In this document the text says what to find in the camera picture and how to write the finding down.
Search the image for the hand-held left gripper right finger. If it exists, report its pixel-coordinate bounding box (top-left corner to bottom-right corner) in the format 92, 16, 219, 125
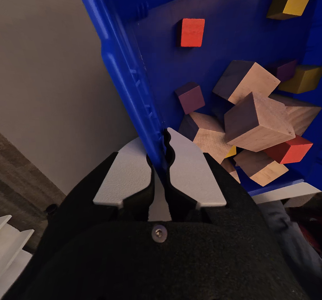
164, 127, 227, 222

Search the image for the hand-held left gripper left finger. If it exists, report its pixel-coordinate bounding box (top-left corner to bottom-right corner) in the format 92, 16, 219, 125
93, 137, 155, 222

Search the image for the pile of wooden cubes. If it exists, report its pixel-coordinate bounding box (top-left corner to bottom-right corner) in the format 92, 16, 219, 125
175, 0, 322, 187

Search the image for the blue plastic box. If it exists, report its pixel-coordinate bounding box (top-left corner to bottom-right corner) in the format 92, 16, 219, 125
72, 0, 322, 197

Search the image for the white slatted object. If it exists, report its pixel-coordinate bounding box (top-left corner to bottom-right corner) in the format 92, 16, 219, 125
0, 214, 35, 291

